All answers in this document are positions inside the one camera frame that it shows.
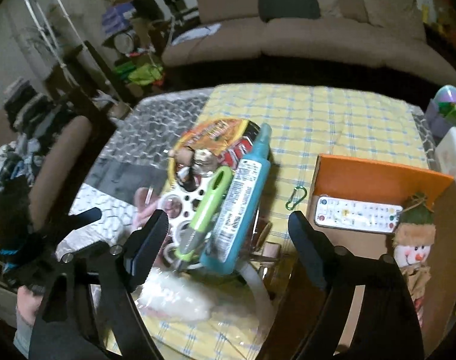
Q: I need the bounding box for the snowman doll plaid dress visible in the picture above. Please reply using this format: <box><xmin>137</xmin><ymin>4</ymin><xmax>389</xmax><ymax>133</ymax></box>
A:
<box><xmin>392</xmin><ymin>193</ymin><xmax>436</xmax><ymax>326</ymax></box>

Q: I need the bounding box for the white remote control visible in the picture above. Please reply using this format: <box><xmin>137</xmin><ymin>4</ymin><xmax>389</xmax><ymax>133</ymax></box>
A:
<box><xmin>314</xmin><ymin>196</ymin><xmax>403</xmax><ymax>234</ymax></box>

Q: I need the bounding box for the green handled peeler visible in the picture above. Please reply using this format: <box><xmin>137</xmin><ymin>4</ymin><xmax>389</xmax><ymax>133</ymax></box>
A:
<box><xmin>174</xmin><ymin>166</ymin><xmax>233</xmax><ymax>272</ymax></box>

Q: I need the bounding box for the white lotus-root shaped tray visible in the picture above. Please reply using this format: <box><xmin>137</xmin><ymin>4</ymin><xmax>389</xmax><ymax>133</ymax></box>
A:
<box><xmin>157</xmin><ymin>177</ymin><xmax>211</xmax><ymax>266</ymax></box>

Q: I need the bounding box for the teal spray bottle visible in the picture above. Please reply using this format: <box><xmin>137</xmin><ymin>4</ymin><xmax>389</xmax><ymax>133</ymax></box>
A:
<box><xmin>200</xmin><ymin>123</ymin><xmax>272</xmax><ymax>275</ymax></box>

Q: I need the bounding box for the person left hand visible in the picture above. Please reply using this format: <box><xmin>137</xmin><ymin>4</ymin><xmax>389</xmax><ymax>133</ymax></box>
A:
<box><xmin>17</xmin><ymin>286</ymin><xmax>43</xmax><ymax>326</ymax></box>

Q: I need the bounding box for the white fluffy item in bag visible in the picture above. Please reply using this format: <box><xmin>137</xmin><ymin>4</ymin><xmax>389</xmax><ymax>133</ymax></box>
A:
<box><xmin>134</xmin><ymin>267</ymin><xmax>218</xmax><ymax>323</ymax></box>

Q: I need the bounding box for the orange cardboard box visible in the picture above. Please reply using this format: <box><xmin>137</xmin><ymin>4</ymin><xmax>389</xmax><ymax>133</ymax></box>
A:
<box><xmin>260</xmin><ymin>154</ymin><xmax>456</xmax><ymax>359</ymax></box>

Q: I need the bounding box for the pink plush toy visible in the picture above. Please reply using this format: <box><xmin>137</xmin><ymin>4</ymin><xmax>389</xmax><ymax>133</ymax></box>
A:
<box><xmin>132</xmin><ymin>187</ymin><xmax>160</xmax><ymax>231</ymax></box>

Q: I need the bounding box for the yellow plaid tablecloth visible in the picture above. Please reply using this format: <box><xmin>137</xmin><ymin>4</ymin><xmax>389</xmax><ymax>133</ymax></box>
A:
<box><xmin>145</xmin><ymin>84</ymin><xmax>430</xmax><ymax>359</ymax></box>

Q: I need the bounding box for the grey patterned table mat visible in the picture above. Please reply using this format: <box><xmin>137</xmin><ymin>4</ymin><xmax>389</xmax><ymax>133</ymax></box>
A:
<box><xmin>56</xmin><ymin>88</ymin><xmax>213</xmax><ymax>258</ymax></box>

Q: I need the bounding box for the green carabiner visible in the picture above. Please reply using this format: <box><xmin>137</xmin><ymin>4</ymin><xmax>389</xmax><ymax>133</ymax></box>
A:
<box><xmin>285</xmin><ymin>185</ymin><xmax>308</xmax><ymax>211</ymax></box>

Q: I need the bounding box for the white plastic container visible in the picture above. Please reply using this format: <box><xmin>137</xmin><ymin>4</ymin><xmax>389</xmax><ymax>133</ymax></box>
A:
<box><xmin>434</xmin><ymin>126</ymin><xmax>456</xmax><ymax>222</ymax></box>

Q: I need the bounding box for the glass bottle wooden cap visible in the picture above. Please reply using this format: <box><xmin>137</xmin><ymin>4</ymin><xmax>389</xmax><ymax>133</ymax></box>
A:
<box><xmin>169</xmin><ymin>146</ymin><xmax>218</xmax><ymax>192</ymax></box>

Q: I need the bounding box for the UFO instant noodle bowl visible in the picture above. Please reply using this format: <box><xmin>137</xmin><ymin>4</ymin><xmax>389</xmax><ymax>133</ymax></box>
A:
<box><xmin>167</xmin><ymin>117</ymin><xmax>260</xmax><ymax>189</ymax></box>

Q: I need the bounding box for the white clothes rack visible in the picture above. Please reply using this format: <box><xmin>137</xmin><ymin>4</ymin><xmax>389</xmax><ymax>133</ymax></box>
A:
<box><xmin>23</xmin><ymin>0</ymin><xmax>113</xmax><ymax>91</ymax></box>

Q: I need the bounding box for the brown sofa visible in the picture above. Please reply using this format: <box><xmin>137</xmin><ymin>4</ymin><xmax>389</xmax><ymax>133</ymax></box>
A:
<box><xmin>162</xmin><ymin>0</ymin><xmax>456</xmax><ymax>86</ymax></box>

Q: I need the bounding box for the black cushion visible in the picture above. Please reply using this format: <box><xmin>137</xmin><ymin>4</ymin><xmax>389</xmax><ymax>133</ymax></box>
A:
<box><xmin>258</xmin><ymin>0</ymin><xmax>321</xmax><ymax>23</ymax></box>

